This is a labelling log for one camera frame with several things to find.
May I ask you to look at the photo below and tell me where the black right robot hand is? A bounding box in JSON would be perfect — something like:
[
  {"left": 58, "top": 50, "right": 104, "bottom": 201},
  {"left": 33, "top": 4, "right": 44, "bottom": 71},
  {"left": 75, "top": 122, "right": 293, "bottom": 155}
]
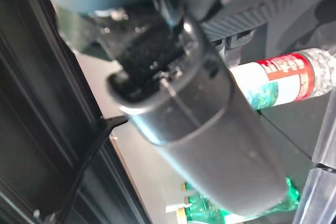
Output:
[{"left": 28, "top": 0, "right": 336, "bottom": 217}]

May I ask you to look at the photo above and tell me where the water bottle red cap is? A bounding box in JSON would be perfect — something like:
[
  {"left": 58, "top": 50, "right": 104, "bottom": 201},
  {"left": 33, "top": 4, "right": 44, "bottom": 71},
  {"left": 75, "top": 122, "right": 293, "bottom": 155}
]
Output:
[{"left": 229, "top": 47, "right": 336, "bottom": 111}]

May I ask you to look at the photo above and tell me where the dark grey metal shelf board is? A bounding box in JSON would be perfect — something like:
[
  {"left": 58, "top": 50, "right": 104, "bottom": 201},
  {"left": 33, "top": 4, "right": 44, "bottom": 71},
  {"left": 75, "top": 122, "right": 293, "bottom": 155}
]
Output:
[{"left": 0, "top": 0, "right": 106, "bottom": 130}]

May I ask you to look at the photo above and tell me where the thin black shelf cable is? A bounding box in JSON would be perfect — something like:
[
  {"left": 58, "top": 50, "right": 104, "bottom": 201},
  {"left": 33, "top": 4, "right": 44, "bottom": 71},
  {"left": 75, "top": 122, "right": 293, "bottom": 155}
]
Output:
[{"left": 56, "top": 118, "right": 129, "bottom": 221}]

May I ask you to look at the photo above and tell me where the black shelf board clear rail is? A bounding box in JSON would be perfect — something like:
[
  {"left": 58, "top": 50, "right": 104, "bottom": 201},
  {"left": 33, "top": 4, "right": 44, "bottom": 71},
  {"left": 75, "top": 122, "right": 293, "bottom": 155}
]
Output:
[
  {"left": 288, "top": 167, "right": 336, "bottom": 224},
  {"left": 251, "top": 95, "right": 336, "bottom": 168}
]

